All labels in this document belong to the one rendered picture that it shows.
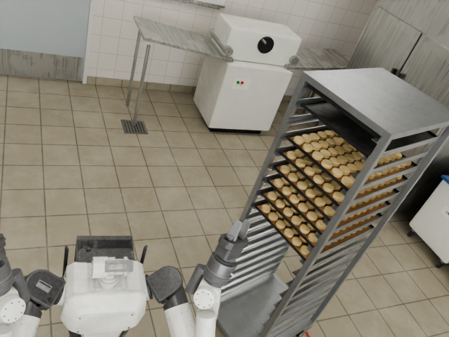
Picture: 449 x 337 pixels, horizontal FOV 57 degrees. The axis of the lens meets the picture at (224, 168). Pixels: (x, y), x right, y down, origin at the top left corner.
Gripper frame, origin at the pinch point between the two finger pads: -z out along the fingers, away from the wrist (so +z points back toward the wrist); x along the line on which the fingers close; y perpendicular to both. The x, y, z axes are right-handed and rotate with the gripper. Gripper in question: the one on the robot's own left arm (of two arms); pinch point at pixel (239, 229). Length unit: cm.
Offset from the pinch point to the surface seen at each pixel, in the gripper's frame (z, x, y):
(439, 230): 3, -325, -33
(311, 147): -27, -71, 19
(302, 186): -9, -75, 16
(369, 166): -33, -55, -12
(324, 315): 88, -198, -3
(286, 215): 9, -82, 18
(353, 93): -56, -62, 10
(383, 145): -42, -51, -14
